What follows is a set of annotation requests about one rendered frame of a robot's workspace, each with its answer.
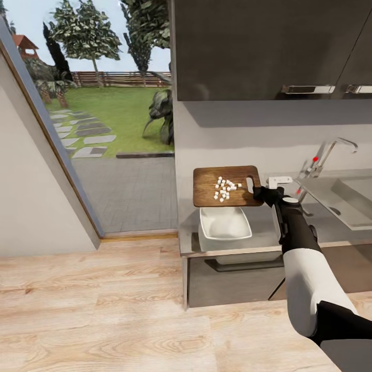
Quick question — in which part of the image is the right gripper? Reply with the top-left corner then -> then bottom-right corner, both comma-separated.
253,186 -> 284,203

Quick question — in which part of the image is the cutting board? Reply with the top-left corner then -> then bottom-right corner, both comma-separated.
193,166 -> 265,208

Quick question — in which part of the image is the bowl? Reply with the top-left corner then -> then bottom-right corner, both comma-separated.
200,207 -> 252,241

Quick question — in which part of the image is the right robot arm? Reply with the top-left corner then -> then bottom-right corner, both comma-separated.
253,177 -> 372,372

